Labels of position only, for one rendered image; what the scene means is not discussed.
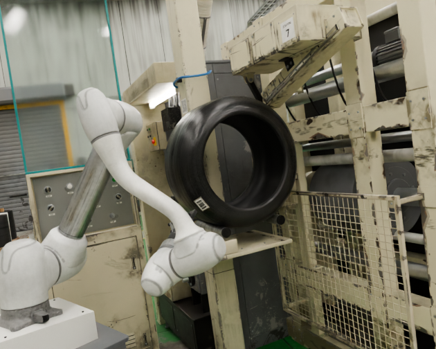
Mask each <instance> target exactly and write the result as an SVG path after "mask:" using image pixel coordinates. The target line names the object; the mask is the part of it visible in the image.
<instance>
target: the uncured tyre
mask: <svg viewBox="0 0 436 349"><path fill-rule="evenodd" d="M220 123H223V124H225V125H229V126H231V127H233V128H235V129H236V130H237V131H238V132H239V133H240V134H241V135H242V136H243V137H244V138H245V139H246V141H247V143H248V144H249V147H250V149H251V152H252V155H253V173H252V176H251V180H250V181H249V184H248V185H247V187H246V189H245V190H244V192H243V193H242V194H241V195H240V196H239V197H237V198H236V199H234V200H232V201H231V202H228V203H226V202H224V201H223V200H221V199H220V198H219V197H218V196H217V195H216V194H215V192H214V191H213V190H212V188H211V187H210V184H209V183H208V180H207V178H206V174H205V170H204V164H203V156H204V150H205V147H206V143H207V140H208V138H209V136H210V134H211V133H212V131H213V129H214V128H216V126H218V124H220ZM296 170H297V155H296V147H295V144H294V141H293V137H292V135H291V133H290V131H289V128H288V127H287V125H286V123H285V122H284V121H283V120H282V118H281V117H280V116H279V115H278V113H277V112H276V111H274V110H273V109H272V108H271V107H269V106H268V105H266V104H265V103H263V102H261V101H259V100H256V99H254V98H249V97H246V96H224V97H220V98H217V99H214V100H211V101H210V102H207V103H205V104H203V105H201V106H198V107H196V108H194V109H193V110H191V111H189V112H188V113H187V114H186V115H185V116H184V117H183V118H182V119H181V120H180V121H179V122H178V123H177V125H176V126H175V128H174V129H173V131H172V133H171V135H170V138H169V141H168V143H167V147H166V151H165V173H166V177H167V182H168V184H169V187H170V189H171V191H172V194H173V195H174V197H175V198H176V200H177V201H178V203H179V204H180V205H181V206H182V207H183V208H184V209H185V210H186V211H187V212H190V211H193V210H194V209H195V210H196V211H197V214H196V215H195V217H196V218H197V219H199V220H202V221H204V222H208V223H211V224H216V225H220V226H224V227H228V228H236V229H238V228H245V227H249V226H253V225H256V224H259V223H261V222H263V221H265V220H267V219H268V218H270V217H271V216H273V215H274V214H275V213H276V212H277V211H278V210H279V209H280V208H281V207H282V206H283V204H284V203H285V201H286V200H287V198H288V196H289V195H290V193H291V190H292V188H293V185H294V181H295V178H296ZM200 197H201V198H202V199H203V200H204V201H205V203H207V205H208V206H209V208H207V209H205V210H204V211H202V210H201V209H200V208H199V207H198V206H197V205H196V204H195V203H194V200H196V199H198V198H200Z"/></svg>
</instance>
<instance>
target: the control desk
mask: <svg viewBox="0 0 436 349"><path fill-rule="evenodd" d="M83 169H84V167H81V168H71V169H65V170H56V171H50V172H41V173H35V174H27V175H26V182H27V187H28V194H29V203H30V211H31V215H32V220H33V228H34V229H33V232H34V236H35V240H36V241H38V242H39V243H40V244H41V243H42V242H43V241H44V239H45V238H46V236H47V235H48V234H49V232H50V230H51V229H54V228H55V227H57V226H59V225H60V223H61V221H62V218H63V216H64V214H65V211H66V209H67V206H68V204H69V202H70V200H71V197H72V195H73V192H74V190H75V187H76V186H77V184H78V181H79V179H80V176H81V174H82V171H83ZM85 236H86V238H87V242H88V244H87V261H86V263H85V265H84V267H83V268H82V270H81V271H80V272H79V273H78V274H76V275H75V276H74V277H72V278H69V279H68V280H66V281H64V282H62V283H60V284H57V285H54V286H52V287H51V288H50V289H49V291H48V299H49V300H51V299H54V298H58V297H59V298H62V299H64V300H66V301H69V302H72V303H75V304H76V305H80V306H82V307H85V308H87V309H89V310H93V311H94V315H95V320H96V322H98V323H101V324H103V325H105V326H107V327H110V328H112V329H115V330H117V331H119V332H121V333H124V334H126V335H128V336H129V341H128V342H126V348H125V349H160V348H159V343H158V335H157V329H156V321H155V316H154V307H153V302H152V296H150V295H149V294H148V293H146V292H145V290H144V289H143V287H142V286H141V278H142V275H143V271H144V268H145V266H146V264H147V261H146V257H145V247H144V243H143V234H142V229H141V225H140V215H139V209H138V201H137V197H135V196H134V195H132V194H131V193H129V192H128V191H126V190H125V189H124V188H123V187H122V186H121V185H120V184H119V183H118V182H117V181H116V180H115V179H114V178H113V177H112V176H111V175H110V177H109V180H108V182H107V185H106V186H105V189H104V191H103V193H102V196H101V198H100V200H99V202H98V205H97V206H96V209H95V211H94V214H93V216H92V218H91V221H90V222H89V225H88V227H87V230H86V232H85Z"/></svg>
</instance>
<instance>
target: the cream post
mask: <svg viewBox="0 0 436 349"><path fill-rule="evenodd" d="M165 2H166V7H167V16H168V21H169V27H170V36H171V41H172V50H173V55H174V64H175V69H176V77H177V78H178V77H180V76H185V75H196V74H201V73H207V71H206V62H205V57H204V51H203V42H202V36H201V27H200V21H199V12H198V7H197V0H165ZM177 84H178V89H179V98H180V103H181V100H183V99H184V98H186V103H187V108H188V112H189V111H191V110H193V109H194V108H196V107H198V106H201V105H203V104H205V103H207V102H210V92H209V86H208V76H207V75H203V76H199V77H193V78H182V82H181V83H177ZM181 113H182V118H183V117H184V116H185V115H186V114H187V113H185V114H183V110H182V105H181ZM203 164H204V170H205V174H206V178H207V180H208V183H209V184H210V187H211V188H212V190H213V191H214V192H215V194H216V195H217V196H218V197H219V198H220V199H221V200H223V201H224V202H225V200H224V191H223V186H222V180H221V170H220V165H219V156H218V151H217V141H216V136H215V129H213V131H212V133H211V134H210V136H209V138H208V140H207V143H206V147H205V150H204V156H203ZM205 278H206V287H207V292H208V301H209V306H210V315H211V321H212V330H213V334H214V340H215V349H245V344H244V335H243V330H242V320H241V314H240V309H239V300H238V295H237V285H236V280H235V270H234V265H233V259H232V258H231V259H228V260H223V261H221V262H219V263H218V264H216V265H215V266H214V267H213V268H211V269H209V270H207V271H205Z"/></svg>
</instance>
